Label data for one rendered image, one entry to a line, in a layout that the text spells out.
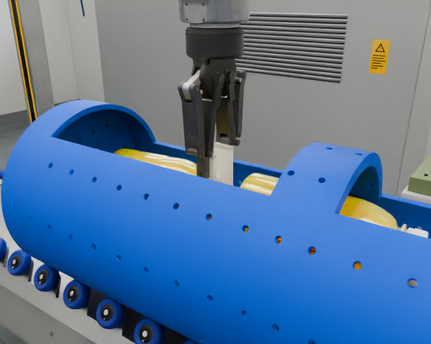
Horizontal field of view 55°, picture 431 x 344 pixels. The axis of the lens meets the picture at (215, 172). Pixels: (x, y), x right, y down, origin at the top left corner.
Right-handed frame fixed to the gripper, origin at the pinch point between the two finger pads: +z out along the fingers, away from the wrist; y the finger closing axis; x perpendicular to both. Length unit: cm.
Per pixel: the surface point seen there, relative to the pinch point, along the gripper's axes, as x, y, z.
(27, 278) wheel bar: -29.0, 15.4, 21.0
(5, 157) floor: -338, -150, 115
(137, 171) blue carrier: -1.4, 14.4, -4.9
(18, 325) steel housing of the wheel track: -29.4, 18.7, 29.2
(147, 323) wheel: -1.2, 15.1, 17.2
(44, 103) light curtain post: -80, -28, 6
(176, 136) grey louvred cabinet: -137, -159, 62
